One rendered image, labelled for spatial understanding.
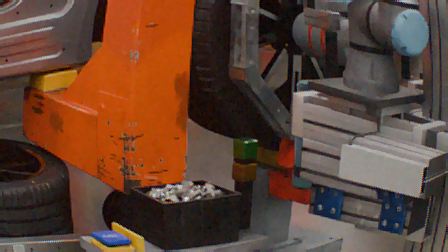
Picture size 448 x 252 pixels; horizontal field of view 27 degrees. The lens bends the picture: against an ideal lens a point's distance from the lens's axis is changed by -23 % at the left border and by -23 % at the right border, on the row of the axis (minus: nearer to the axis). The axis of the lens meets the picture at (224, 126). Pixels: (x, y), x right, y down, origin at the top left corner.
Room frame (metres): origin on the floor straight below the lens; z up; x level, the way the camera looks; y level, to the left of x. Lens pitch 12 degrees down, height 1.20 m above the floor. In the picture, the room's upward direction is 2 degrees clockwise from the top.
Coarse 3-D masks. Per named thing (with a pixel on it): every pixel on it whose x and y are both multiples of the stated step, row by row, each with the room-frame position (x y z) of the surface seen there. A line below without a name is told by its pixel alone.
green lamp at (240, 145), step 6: (240, 138) 2.43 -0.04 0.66; (246, 138) 2.44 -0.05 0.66; (252, 138) 2.44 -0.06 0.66; (234, 144) 2.43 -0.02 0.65; (240, 144) 2.41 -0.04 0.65; (246, 144) 2.41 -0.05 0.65; (252, 144) 2.42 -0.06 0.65; (234, 150) 2.43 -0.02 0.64; (240, 150) 2.41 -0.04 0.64; (246, 150) 2.41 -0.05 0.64; (252, 150) 2.42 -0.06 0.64; (234, 156) 2.43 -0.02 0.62; (240, 156) 2.41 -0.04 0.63; (246, 156) 2.41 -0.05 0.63; (252, 156) 2.42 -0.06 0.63
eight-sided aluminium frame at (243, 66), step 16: (240, 0) 2.72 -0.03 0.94; (256, 0) 2.71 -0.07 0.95; (240, 16) 2.74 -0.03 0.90; (256, 16) 2.72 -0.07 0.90; (240, 32) 2.74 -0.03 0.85; (256, 32) 2.72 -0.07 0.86; (240, 48) 2.73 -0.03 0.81; (256, 48) 2.72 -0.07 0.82; (240, 64) 2.71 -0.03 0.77; (256, 64) 2.72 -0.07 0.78; (240, 80) 2.71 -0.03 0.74; (256, 80) 2.71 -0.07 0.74; (256, 96) 2.73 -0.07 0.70; (272, 96) 2.75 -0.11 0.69; (272, 112) 2.75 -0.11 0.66; (288, 112) 2.79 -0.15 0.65; (272, 128) 2.82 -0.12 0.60; (288, 128) 2.78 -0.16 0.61
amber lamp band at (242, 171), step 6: (234, 162) 2.43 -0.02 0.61; (234, 168) 2.43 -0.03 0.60; (240, 168) 2.41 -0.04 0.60; (246, 168) 2.41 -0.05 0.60; (252, 168) 2.42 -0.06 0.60; (234, 174) 2.43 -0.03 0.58; (240, 174) 2.41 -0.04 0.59; (246, 174) 2.41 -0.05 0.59; (252, 174) 2.42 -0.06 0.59; (234, 180) 2.43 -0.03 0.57; (240, 180) 2.41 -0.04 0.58; (246, 180) 2.41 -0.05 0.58; (252, 180) 2.42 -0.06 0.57
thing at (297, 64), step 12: (276, 0) 2.91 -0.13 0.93; (300, 0) 2.95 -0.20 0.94; (264, 12) 2.87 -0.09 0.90; (276, 12) 2.92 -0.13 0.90; (288, 12) 2.98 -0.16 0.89; (300, 12) 3.01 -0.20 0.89; (264, 24) 2.93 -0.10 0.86; (276, 24) 2.90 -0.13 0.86; (228, 36) 2.78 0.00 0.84; (264, 36) 2.87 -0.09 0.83; (276, 36) 2.90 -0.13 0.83; (276, 48) 2.94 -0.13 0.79; (288, 48) 2.96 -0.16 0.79; (276, 60) 2.90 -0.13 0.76; (288, 60) 2.95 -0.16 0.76; (300, 60) 2.95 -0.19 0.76; (312, 60) 2.98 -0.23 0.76; (264, 72) 2.89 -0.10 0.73; (288, 72) 2.94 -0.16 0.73; (300, 72) 2.95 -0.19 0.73; (312, 72) 3.17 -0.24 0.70; (324, 72) 3.13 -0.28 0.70; (288, 84) 2.94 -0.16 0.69; (288, 96) 2.94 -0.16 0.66; (288, 108) 2.93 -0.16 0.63
